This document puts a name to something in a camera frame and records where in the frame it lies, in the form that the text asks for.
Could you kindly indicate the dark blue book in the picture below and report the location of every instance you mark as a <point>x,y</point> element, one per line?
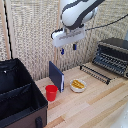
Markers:
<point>55,75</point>

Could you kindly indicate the black fabric storage box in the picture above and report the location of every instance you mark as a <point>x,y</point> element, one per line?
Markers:
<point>18,96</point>

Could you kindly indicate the white bowl with yellow food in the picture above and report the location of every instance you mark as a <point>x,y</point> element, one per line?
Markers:
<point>78,85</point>

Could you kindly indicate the red plastic cup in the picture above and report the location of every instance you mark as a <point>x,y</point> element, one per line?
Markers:
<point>51,92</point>

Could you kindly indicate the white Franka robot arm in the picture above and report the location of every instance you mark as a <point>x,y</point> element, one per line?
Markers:
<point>76,12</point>

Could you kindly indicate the beige woven room divider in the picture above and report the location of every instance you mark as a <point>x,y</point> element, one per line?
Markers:
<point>33,30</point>

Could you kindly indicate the black toaster oven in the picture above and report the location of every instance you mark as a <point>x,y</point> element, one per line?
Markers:
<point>112,56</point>

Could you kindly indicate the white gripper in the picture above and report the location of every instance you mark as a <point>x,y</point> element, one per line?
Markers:
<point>68,37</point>

